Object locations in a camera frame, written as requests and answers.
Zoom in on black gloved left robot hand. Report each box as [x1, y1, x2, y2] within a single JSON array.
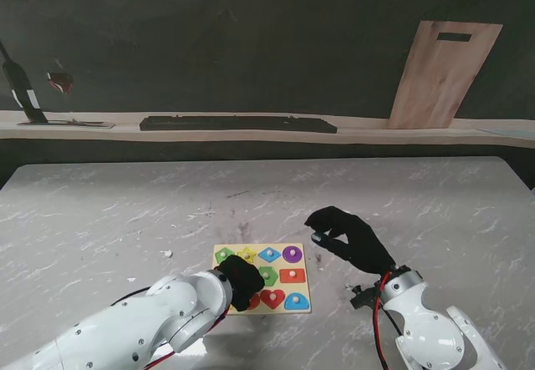
[[217, 255, 266, 313]]

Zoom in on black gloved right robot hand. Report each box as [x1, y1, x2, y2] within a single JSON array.
[[303, 205, 397, 275]]

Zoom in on green hexagon puzzle piece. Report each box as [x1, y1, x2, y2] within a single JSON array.
[[257, 266, 279, 286]]

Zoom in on red heart puzzle piece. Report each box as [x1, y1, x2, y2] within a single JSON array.
[[259, 288, 287, 309]]

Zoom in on yellow wooden shape puzzle board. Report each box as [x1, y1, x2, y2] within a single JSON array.
[[211, 242, 313, 315]]

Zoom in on purple circle puzzle piece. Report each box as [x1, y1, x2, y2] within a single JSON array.
[[282, 244, 303, 263]]

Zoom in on blue semicircle puzzle piece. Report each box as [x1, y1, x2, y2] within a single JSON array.
[[283, 291, 311, 311]]

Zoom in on wooden cutting board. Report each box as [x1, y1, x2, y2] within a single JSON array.
[[385, 20, 504, 130]]

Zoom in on thin flat serving board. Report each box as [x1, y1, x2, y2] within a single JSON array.
[[16, 119, 116, 130]]

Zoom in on light wooden shelf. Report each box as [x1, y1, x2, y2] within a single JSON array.
[[0, 109, 535, 150]]

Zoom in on long black tray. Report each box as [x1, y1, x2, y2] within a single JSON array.
[[139, 114, 339, 134]]

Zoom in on red wine glass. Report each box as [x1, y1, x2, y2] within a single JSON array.
[[44, 57, 91, 128]]

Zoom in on dark wine bottle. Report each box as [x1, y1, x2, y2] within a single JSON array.
[[0, 40, 50, 124]]

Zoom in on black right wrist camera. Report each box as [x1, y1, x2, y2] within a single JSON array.
[[349, 284, 379, 311]]

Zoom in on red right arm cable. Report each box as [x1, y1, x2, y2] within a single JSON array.
[[373, 272, 394, 370]]

